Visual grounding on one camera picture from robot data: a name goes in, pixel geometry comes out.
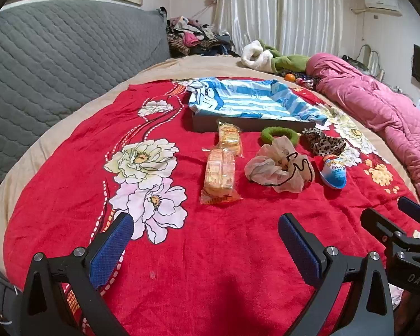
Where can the leopard print scrunchie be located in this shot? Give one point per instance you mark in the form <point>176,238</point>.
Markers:
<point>322,143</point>

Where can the red white candy wrapper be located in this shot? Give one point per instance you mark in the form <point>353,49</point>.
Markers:
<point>305,82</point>

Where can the pink quilt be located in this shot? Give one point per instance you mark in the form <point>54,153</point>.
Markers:
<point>371,105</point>

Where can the green white fleece blanket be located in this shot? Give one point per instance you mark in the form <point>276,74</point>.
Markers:
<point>255,56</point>

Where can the green fuzzy scrunchie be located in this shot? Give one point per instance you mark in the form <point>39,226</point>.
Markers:
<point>266,133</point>

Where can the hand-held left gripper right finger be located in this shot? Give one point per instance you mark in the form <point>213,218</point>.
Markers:
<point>299,252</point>

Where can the pile of clothes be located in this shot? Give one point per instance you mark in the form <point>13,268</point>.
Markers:
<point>196,38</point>

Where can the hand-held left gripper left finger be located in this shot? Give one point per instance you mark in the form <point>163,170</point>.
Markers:
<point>112,248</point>

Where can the dark patterned cloth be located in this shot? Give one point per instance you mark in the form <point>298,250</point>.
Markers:
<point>302,75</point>

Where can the blue white toy egg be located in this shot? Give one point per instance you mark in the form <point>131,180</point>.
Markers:
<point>332,171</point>

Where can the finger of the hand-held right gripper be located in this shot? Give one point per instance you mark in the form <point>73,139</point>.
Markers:
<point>416,210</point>
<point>379,224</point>

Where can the beige bed sheet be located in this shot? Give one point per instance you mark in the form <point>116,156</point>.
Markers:
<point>213,68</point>

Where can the white air conditioner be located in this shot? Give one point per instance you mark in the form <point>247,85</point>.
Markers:
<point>381,3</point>

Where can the white striped curtain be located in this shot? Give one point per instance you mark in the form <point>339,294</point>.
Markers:
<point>283,10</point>

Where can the orange cracker packet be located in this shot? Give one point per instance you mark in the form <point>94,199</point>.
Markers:
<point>229,138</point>
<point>218,175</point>

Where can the red floral blanket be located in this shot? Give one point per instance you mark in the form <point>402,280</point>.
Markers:
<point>196,269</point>

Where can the grey quilted headboard cover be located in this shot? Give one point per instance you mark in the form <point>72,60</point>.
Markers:
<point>56,59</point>

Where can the blue striped cartoon cloth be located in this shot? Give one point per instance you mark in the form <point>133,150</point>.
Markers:
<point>245,101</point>

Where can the orange fruit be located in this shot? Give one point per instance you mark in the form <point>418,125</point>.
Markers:
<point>289,77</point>

